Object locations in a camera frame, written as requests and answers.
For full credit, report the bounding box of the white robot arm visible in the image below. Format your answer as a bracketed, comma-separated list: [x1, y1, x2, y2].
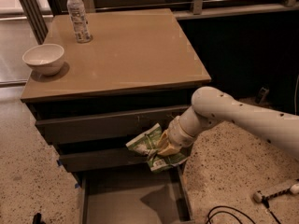
[157, 87, 299, 159]

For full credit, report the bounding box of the white power strip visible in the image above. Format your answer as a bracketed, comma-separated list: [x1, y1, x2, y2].
[253, 179, 299, 203]

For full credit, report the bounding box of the white ceramic bowl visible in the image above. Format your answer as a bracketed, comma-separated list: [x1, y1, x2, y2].
[22, 44, 64, 76]

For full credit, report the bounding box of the grey top drawer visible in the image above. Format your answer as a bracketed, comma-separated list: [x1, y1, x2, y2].
[36, 105, 188, 145]

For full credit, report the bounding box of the green jalapeno chip bag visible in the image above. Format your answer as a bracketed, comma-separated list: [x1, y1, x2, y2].
[126, 123, 188, 173]

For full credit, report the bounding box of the grey middle drawer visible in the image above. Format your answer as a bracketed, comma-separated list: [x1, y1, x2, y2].
[58, 140, 194, 174]

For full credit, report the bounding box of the black object bottom left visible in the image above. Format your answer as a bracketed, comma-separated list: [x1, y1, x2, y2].
[32, 213, 42, 224]

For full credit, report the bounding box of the small dark floor device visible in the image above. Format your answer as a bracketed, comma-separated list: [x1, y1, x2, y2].
[255, 87, 269, 104]

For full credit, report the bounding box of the clear plastic water bottle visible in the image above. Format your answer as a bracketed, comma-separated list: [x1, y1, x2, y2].
[67, 0, 92, 43]

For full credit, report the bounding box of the brown drawer cabinet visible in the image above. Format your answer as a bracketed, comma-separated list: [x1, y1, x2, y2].
[20, 7, 212, 224]

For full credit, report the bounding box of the black cable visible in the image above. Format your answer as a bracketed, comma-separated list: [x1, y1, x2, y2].
[205, 199, 283, 224]

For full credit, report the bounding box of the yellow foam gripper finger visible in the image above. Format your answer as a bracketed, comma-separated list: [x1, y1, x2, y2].
[156, 130, 181, 157]

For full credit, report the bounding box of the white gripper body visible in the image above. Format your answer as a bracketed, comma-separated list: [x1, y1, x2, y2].
[167, 116, 195, 148]

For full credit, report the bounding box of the grey open bottom drawer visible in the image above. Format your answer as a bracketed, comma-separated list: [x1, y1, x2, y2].
[81, 164, 195, 224]

